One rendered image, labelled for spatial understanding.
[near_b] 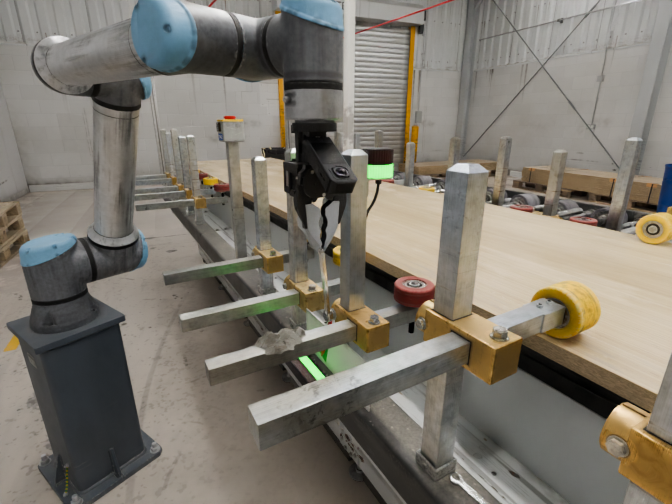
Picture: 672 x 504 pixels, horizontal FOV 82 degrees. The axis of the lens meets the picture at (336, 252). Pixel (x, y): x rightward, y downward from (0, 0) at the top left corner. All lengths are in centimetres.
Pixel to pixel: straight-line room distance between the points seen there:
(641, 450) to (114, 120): 120
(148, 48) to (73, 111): 809
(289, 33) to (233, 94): 814
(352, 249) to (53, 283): 99
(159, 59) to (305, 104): 20
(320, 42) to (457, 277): 37
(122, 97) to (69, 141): 757
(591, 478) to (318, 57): 75
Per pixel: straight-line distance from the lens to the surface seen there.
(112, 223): 139
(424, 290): 76
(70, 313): 146
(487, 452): 87
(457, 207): 48
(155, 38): 62
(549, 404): 77
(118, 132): 123
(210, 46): 63
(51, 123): 878
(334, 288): 97
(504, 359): 51
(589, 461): 78
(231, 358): 65
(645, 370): 68
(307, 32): 61
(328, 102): 60
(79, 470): 170
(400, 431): 75
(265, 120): 886
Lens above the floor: 121
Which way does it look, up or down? 19 degrees down
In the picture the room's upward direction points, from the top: straight up
